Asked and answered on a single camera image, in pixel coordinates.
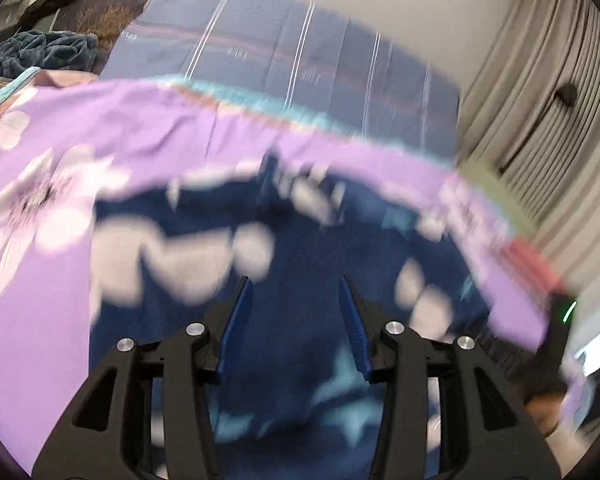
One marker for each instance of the purple floral bedsheet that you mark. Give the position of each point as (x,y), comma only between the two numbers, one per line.
(130,125)

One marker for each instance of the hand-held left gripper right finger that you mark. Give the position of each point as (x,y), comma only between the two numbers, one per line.
(352,322)

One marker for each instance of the black curtain tieback knob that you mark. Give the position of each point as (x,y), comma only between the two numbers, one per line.
(566,94)

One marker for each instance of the light green cloth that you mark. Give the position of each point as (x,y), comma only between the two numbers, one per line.
(495,190)

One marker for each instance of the red cloth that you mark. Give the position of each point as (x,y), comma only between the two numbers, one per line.
(530,260)

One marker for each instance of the dark printed pillow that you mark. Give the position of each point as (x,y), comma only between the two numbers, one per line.
(105,10)

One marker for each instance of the dark blue fuzzy blanket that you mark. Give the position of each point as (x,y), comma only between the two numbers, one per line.
(35,52)

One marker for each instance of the navy blue patterned garment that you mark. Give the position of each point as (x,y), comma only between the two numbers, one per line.
(290,270)

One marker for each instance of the blue striped headboard cover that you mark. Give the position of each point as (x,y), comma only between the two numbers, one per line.
(280,35)

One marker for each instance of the beige pleated curtain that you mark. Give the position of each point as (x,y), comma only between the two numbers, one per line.
(555,160)

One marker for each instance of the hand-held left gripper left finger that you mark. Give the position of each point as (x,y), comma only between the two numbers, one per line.
(236,322)

